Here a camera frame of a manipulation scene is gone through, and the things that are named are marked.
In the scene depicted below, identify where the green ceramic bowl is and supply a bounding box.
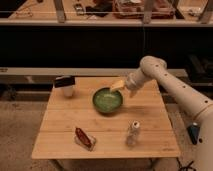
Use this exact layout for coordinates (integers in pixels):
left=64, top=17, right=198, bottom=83
left=92, top=87, right=123, bottom=114

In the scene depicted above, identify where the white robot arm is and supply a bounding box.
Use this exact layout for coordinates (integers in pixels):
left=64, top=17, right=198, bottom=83
left=110, top=56, right=213, bottom=171

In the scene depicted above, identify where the wooden table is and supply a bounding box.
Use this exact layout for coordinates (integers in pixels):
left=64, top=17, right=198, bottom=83
left=32, top=77, right=180, bottom=159

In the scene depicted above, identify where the black box on cup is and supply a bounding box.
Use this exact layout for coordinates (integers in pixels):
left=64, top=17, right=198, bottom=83
left=54, top=76, right=75, bottom=88

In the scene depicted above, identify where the red object on wrapper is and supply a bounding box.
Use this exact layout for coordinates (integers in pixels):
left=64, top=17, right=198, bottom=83
left=74, top=127, right=96, bottom=151

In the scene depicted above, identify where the red tray on shelf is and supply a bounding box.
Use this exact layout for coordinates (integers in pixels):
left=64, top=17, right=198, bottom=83
left=113, top=0, right=175, bottom=19

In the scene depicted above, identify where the blue box on floor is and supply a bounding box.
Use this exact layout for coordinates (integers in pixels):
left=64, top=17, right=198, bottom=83
left=187, top=123, right=200, bottom=145

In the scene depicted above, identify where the black cable on floor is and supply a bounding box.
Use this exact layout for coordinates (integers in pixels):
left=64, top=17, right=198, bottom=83
left=175, top=157, right=198, bottom=171

